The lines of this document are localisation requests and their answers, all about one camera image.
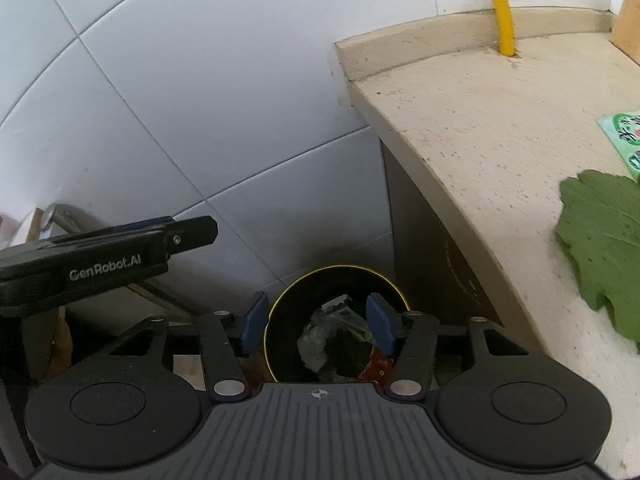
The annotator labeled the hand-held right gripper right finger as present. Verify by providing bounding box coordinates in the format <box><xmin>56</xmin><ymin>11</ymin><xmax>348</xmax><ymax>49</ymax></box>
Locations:
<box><xmin>365</xmin><ymin>293</ymin><xmax>539</xmax><ymax>404</ymax></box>

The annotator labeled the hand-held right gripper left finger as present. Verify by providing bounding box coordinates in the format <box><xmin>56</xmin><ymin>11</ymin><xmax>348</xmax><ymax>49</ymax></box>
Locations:
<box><xmin>105</xmin><ymin>290</ymin><xmax>271</xmax><ymax>404</ymax></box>

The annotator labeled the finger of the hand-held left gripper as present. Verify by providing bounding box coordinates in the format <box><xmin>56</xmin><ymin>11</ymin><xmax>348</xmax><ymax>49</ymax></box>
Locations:
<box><xmin>164</xmin><ymin>215</ymin><xmax>220</xmax><ymax>261</ymax></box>
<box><xmin>112</xmin><ymin>216</ymin><xmax>175</xmax><ymax>236</ymax></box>

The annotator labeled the green white carton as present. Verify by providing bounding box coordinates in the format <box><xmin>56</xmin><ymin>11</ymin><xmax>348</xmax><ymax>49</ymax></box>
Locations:
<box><xmin>320</xmin><ymin>296</ymin><xmax>375</xmax><ymax>347</ymax></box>

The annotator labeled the black round bin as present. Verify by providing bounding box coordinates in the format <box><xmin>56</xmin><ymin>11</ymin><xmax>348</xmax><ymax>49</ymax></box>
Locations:
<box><xmin>262</xmin><ymin>265</ymin><xmax>410</xmax><ymax>386</ymax></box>

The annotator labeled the clear plastic wrap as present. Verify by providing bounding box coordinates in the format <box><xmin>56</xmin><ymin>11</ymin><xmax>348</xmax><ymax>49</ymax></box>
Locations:
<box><xmin>296</xmin><ymin>319</ymin><xmax>351</xmax><ymax>372</ymax></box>

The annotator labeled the large dark green leaf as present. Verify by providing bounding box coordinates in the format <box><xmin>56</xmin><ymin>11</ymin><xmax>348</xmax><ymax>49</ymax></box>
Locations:
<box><xmin>555</xmin><ymin>169</ymin><xmax>640</xmax><ymax>344</ymax></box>

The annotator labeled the green white plastic packet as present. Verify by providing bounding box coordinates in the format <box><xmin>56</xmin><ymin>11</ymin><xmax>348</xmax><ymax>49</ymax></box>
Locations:
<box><xmin>596</xmin><ymin>110</ymin><xmax>640</xmax><ymax>182</ymax></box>

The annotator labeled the white door panel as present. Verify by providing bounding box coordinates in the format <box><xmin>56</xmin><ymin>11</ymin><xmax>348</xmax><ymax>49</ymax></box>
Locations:
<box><xmin>20</xmin><ymin>202</ymin><xmax>202</xmax><ymax>322</ymax></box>

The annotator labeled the brown counter cabinet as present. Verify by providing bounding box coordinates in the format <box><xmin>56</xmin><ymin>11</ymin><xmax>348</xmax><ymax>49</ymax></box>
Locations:
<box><xmin>380</xmin><ymin>139</ymin><xmax>502</xmax><ymax>357</ymax></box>

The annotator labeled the yellow pipe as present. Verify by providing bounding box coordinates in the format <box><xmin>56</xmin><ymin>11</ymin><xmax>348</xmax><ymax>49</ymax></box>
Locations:
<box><xmin>480</xmin><ymin>0</ymin><xmax>517</xmax><ymax>57</ymax></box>

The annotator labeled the wooden knife block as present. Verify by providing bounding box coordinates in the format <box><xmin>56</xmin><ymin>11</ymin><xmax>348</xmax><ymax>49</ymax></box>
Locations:
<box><xmin>609</xmin><ymin>0</ymin><xmax>640</xmax><ymax>69</ymax></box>

